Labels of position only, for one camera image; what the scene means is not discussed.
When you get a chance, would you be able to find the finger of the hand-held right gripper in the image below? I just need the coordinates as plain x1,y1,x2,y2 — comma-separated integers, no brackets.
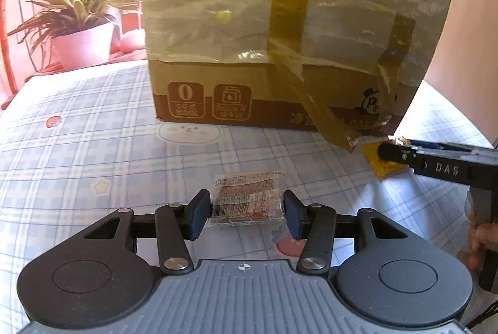
407,139,480,155
377,141,419,169

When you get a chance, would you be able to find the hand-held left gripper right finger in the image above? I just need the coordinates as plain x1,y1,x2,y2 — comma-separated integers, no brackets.
285,190,429,276

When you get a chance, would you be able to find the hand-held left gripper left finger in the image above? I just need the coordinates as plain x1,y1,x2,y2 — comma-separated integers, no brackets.
58,189,213,276

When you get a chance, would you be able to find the yellow snack packet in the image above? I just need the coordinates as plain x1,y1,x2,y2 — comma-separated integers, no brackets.
360,137,410,180

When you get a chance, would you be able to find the small clear labelled snack packet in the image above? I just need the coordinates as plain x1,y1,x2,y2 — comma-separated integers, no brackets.
209,172,289,228

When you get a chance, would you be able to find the taped cardboard box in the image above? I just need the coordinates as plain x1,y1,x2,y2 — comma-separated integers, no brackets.
142,0,455,155

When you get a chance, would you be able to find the person's right hand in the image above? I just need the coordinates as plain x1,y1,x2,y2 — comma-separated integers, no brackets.
464,211,498,271

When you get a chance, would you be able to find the wooden panel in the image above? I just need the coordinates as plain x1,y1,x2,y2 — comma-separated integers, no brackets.
422,0,498,150

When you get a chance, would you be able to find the checked tablecloth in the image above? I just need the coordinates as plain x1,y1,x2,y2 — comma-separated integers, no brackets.
0,58,498,319

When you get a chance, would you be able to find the printed room backdrop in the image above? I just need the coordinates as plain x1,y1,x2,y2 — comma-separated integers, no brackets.
0,0,149,110

